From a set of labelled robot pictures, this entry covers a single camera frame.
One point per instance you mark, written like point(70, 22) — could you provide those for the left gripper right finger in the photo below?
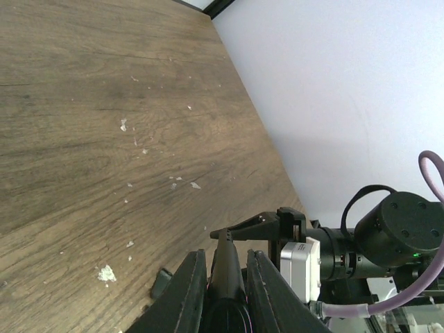
point(272, 304)

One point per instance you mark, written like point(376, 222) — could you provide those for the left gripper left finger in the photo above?
point(180, 306)

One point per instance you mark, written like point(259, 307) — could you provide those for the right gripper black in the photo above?
point(284, 226)

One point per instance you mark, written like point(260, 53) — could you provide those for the black remote control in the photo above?
point(225, 307)

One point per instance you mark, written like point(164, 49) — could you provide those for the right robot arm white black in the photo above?
point(392, 258)

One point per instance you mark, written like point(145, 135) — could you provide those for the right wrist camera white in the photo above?
point(300, 266)

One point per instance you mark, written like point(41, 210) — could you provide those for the black frame post right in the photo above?
point(210, 8)

